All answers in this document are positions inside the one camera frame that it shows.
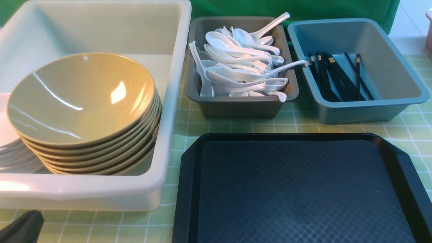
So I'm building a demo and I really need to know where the stack of tan bowls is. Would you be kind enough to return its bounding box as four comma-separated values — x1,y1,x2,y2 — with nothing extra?
19,88,163,176

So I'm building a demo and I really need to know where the white ceramic soup spoon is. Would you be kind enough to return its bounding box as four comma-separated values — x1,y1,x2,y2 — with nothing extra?
205,32,271,57

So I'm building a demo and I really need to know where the green checked tablecloth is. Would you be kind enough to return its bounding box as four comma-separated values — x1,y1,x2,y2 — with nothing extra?
0,54,432,243

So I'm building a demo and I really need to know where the large white plastic tub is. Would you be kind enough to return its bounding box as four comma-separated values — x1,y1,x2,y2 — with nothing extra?
1,0,191,211

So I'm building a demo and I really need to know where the blue plastic chopstick bin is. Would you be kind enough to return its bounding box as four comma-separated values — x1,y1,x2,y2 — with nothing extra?
288,18,430,125

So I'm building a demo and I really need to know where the pile of white soup spoons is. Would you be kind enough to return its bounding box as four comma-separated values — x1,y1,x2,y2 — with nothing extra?
189,12,308,103

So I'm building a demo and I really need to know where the stack of white dishes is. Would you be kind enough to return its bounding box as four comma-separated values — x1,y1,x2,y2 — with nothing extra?
0,93,44,173

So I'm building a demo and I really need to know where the black plastic serving tray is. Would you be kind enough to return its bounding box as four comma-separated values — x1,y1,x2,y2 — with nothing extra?
171,133,432,243

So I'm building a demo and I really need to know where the grey plastic spoon bin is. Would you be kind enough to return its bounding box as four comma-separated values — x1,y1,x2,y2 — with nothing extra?
183,16,283,119

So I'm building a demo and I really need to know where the bundle of black chopsticks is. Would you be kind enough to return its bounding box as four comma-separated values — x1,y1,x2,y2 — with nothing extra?
306,51,374,103

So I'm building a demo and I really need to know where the tan noodle bowl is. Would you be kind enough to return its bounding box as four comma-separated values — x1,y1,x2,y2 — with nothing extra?
7,52,160,147

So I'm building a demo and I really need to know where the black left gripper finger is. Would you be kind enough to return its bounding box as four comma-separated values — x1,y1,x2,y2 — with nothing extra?
0,210,45,243

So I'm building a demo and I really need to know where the green cloth backdrop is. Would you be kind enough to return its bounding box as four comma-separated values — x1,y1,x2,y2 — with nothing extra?
0,0,401,35

